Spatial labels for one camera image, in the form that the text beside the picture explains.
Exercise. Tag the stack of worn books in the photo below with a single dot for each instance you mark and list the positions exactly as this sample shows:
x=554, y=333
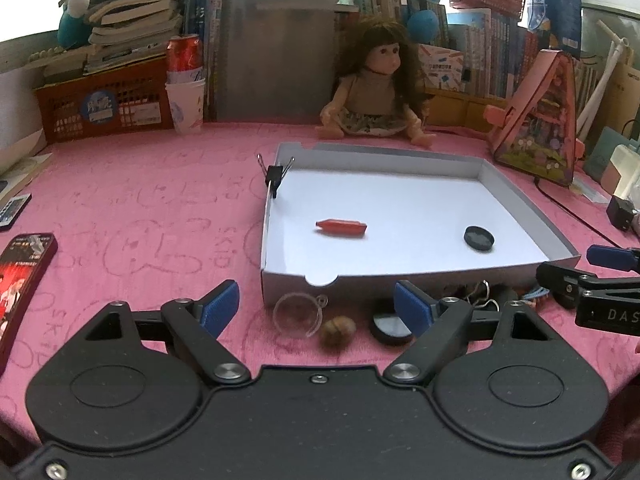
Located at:
x=135, y=15

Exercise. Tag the row of upright books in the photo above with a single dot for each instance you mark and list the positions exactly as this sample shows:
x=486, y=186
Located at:
x=500, y=50

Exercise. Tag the blue white plush toy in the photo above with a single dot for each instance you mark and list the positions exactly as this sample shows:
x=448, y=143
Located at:
x=75, y=10

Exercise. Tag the blue cardboard box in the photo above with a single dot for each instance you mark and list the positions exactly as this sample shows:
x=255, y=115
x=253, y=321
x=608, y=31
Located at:
x=565, y=15

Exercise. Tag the upright blue books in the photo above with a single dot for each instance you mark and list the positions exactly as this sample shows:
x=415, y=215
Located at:
x=200, y=20

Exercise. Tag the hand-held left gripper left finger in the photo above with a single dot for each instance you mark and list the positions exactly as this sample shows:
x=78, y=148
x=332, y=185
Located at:
x=222, y=306

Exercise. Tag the flat paper book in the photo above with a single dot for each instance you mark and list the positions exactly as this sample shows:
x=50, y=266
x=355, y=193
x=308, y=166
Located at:
x=20, y=172

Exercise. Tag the black power adapter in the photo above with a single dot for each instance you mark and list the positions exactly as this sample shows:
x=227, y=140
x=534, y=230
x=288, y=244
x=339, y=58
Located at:
x=620, y=212

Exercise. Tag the white cardboard tray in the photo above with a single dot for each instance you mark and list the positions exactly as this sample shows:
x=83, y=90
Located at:
x=400, y=200

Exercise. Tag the long-haired doll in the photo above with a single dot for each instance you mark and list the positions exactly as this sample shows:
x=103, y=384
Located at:
x=370, y=90

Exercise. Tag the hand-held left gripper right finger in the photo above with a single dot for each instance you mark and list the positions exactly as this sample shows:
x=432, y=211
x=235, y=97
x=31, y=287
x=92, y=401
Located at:
x=412, y=307

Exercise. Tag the blue plush ball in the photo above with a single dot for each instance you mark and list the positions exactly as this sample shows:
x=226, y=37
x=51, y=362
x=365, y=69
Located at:
x=422, y=26

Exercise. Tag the yellow wooden shelf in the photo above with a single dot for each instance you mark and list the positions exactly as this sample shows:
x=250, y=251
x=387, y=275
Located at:
x=450, y=110

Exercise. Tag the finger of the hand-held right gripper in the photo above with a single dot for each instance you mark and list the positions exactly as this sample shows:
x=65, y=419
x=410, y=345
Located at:
x=562, y=282
x=612, y=257

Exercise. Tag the white colourful printed box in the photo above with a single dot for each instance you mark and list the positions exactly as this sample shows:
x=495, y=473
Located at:
x=440, y=67

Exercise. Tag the red black card box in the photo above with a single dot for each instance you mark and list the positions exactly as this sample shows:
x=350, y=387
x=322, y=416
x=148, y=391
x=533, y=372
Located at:
x=22, y=280

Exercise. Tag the brown walnut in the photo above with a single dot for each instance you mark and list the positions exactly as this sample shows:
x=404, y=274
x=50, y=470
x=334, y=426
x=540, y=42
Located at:
x=338, y=331

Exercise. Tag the pink toy house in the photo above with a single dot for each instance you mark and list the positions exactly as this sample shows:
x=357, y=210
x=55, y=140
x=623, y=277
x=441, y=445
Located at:
x=540, y=125

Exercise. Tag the clear plastic half sphere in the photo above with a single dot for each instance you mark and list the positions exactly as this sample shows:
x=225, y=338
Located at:
x=295, y=316

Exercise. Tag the red soda can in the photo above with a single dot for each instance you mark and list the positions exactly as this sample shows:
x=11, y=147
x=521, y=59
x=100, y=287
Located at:
x=184, y=57

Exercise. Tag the teal book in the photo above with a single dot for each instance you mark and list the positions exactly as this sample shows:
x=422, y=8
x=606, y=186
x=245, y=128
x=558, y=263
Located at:
x=602, y=152

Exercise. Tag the orange plastic basket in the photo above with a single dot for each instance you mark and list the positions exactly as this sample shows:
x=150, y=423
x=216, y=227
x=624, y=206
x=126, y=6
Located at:
x=65, y=105

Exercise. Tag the white pink box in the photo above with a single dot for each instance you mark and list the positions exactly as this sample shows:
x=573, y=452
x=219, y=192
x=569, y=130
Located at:
x=627, y=170

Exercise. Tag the pink printed tablecloth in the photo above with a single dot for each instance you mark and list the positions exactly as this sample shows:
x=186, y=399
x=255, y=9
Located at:
x=150, y=210

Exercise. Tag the red crayon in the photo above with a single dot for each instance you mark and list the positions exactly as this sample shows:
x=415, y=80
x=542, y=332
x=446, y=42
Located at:
x=342, y=227

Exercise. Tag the black binder clip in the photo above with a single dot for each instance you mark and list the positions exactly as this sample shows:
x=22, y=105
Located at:
x=274, y=175
x=457, y=292

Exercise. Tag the white pipe stand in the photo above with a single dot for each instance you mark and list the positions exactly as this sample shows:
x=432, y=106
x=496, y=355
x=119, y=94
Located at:
x=607, y=67

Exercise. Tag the calculator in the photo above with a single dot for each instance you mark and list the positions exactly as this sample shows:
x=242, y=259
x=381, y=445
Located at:
x=12, y=212

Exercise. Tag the white paper cup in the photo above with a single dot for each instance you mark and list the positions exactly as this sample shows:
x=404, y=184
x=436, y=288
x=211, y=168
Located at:
x=185, y=107

